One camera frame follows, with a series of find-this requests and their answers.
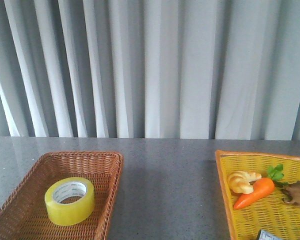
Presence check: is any yellow packing tape roll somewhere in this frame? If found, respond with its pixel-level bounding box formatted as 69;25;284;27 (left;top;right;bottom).
44;177;95;226

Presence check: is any grey pleated curtain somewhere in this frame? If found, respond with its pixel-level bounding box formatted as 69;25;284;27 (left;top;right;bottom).
0;0;300;141

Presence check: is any toy croissant bread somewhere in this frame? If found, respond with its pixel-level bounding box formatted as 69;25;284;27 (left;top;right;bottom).
227;170;262;194

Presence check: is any orange toy carrot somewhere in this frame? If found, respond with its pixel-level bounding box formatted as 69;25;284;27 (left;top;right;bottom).
233;163;284;210

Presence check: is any brown wicker basket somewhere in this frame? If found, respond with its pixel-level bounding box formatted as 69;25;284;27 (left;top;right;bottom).
0;151;124;240

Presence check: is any small blue white packet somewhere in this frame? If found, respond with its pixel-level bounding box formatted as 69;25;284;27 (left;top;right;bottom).
256;229;282;240

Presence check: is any yellow woven basket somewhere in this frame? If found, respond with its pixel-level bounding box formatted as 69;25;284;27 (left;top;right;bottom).
215;150;300;240

